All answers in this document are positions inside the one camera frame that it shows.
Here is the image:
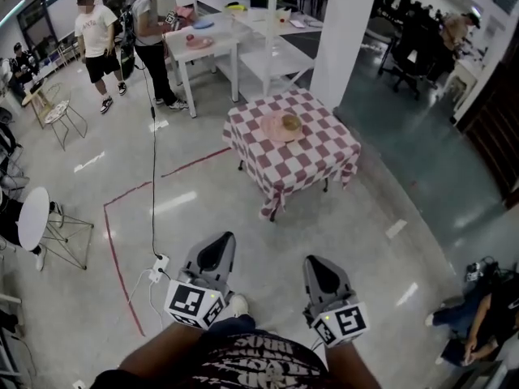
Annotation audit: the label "pink plate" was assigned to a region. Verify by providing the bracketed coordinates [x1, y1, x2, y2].
[259, 111, 305, 143]
[185, 34, 214, 50]

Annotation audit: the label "white cable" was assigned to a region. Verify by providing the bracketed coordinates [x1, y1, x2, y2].
[127, 269, 163, 327]

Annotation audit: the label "white metal shelf rack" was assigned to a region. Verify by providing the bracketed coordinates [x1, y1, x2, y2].
[194, 0, 325, 96]

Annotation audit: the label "black power cable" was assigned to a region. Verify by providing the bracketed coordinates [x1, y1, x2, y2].
[142, 69, 163, 259]

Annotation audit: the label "black office chair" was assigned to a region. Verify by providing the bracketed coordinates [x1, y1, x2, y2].
[376, 22, 422, 101]

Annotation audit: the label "white square table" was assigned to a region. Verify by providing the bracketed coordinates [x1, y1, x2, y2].
[164, 24, 240, 119]

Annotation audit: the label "person's left forearm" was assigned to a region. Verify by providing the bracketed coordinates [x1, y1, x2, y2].
[117, 321, 212, 380]

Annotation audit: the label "person's right forearm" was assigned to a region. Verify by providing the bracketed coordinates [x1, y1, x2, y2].
[326, 340, 368, 389]

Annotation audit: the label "white desk with curved legs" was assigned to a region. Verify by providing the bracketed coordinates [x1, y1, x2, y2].
[445, 57, 479, 115]

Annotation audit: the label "white round side table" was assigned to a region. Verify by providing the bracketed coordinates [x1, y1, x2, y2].
[18, 186, 95, 271]

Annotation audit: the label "black device with cables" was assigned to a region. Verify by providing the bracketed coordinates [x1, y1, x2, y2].
[465, 257, 512, 285]

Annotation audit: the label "small brown bowl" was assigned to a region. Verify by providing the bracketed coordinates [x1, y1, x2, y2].
[281, 113, 302, 133]

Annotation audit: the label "white power strip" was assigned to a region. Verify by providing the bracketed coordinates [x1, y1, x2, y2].
[146, 253, 170, 285]

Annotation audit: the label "red white checkered tablecloth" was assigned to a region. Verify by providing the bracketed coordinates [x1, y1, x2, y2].
[221, 88, 362, 222]

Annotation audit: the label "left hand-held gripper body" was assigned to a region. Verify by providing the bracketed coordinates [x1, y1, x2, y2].
[163, 269, 235, 331]

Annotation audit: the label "dark wooden staircase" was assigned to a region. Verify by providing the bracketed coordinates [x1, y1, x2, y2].
[457, 50, 519, 210]

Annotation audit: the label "person's white shoe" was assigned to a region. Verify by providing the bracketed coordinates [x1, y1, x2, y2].
[229, 293, 250, 318]

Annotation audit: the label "person's dark printed shirt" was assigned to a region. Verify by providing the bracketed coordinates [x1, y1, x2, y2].
[91, 328, 329, 389]

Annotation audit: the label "wire chair with patterned seat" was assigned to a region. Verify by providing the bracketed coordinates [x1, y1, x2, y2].
[42, 82, 89, 152]

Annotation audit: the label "person's dark trousers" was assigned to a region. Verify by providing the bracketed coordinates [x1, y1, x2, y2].
[206, 314, 260, 340]

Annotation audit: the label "dark metal table frame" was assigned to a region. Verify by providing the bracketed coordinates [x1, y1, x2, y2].
[237, 158, 329, 223]

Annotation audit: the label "small wooden table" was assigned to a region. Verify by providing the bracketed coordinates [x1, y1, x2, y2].
[22, 81, 54, 130]

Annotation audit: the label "white pillar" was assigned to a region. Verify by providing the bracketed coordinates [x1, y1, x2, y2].
[310, 0, 382, 113]

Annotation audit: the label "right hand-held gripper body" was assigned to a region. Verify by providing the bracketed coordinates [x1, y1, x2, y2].
[302, 293, 370, 348]

